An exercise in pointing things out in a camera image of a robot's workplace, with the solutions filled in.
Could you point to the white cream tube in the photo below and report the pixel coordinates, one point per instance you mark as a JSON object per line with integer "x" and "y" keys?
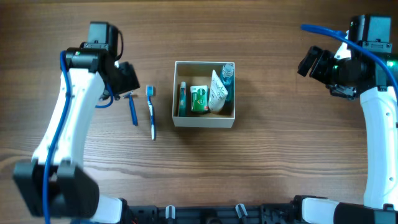
{"x": 217, "y": 95}

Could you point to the blue white toothbrush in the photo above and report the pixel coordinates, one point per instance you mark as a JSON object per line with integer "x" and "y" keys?
{"x": 149, "y": 94}

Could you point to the green soap box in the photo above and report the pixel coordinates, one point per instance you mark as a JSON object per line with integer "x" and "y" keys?
{"x": 199, "y": 96}

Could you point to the red green toothpaste tube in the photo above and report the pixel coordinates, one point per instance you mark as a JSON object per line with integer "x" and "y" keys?
{"x": 182, "y": 106}

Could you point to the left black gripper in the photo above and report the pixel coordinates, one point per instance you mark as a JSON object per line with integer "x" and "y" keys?
{"x": 128, "y": 79}

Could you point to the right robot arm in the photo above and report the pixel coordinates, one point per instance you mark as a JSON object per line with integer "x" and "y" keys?
{"x": 368, "y": 39}

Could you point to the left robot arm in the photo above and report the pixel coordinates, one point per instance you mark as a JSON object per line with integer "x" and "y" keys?
{"x": 54, "y": 184}

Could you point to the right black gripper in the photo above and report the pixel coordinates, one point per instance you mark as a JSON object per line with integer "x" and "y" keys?
{"x": 321, "y": 66}

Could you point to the white cardboard box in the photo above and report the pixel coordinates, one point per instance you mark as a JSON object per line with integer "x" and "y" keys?
{"x": 199, "y": 73}

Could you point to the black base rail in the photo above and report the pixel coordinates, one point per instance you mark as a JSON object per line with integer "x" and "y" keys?
{"x": 238, "y": 214}

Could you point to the blue mouthwash bottle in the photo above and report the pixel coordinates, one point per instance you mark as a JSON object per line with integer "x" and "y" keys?
{"x": 227, "y": 78}

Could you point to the blue razor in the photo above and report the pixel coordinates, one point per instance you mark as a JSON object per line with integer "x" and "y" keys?
{"x": 132, "y": 108}

